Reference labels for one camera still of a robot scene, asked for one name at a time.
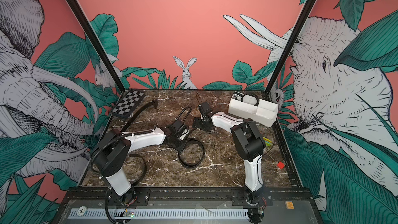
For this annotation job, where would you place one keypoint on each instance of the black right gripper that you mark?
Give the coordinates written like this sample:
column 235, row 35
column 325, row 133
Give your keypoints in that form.
column 196, row 123

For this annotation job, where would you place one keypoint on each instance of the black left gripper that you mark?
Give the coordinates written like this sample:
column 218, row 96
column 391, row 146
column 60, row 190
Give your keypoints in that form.
column 182, row 146

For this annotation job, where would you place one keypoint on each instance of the black belt with metal buckle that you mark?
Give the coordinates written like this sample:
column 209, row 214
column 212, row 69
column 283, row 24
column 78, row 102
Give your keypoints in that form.
column 248, row 98

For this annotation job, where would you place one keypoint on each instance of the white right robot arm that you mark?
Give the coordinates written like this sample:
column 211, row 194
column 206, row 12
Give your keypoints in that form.
column 248, row 141

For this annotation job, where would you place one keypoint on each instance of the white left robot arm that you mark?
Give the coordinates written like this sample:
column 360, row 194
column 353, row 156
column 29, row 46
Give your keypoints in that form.
column 112, row 150

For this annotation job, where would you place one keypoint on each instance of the white divided storage box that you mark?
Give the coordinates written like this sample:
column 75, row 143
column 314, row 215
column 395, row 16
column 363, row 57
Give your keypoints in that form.
column 265, row 113

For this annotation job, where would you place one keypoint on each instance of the long black belt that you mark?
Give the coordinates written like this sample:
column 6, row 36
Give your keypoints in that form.
column 153, row 103

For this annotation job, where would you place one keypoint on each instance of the black white checkerboard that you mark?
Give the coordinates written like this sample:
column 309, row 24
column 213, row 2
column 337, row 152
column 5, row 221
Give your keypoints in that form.
column 128, row 103

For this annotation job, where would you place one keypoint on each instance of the green yellow block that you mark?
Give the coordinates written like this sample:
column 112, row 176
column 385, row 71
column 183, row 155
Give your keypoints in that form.
column 267, row 142

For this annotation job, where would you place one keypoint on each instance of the red cube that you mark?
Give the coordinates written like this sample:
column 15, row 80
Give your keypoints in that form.
column 281, row 165

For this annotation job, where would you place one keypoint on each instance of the orange warning sticker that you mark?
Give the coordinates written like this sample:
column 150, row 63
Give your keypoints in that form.
column 289, row 205

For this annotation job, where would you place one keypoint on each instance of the white slotted cable duct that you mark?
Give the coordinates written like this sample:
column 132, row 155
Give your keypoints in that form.
column 160, row 213

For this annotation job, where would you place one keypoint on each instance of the black frame post right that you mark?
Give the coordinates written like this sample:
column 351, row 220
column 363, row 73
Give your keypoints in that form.
column 305, row 12

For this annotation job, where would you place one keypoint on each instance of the black frame post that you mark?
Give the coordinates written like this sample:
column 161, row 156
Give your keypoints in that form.
column 94, row 40
column 305, row 12

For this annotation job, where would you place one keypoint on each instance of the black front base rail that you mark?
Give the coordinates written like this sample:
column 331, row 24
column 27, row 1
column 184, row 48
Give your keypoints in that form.
column 235, row 195

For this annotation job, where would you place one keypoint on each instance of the black frame post left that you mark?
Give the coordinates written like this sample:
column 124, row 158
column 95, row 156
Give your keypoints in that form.
column 94, row 40

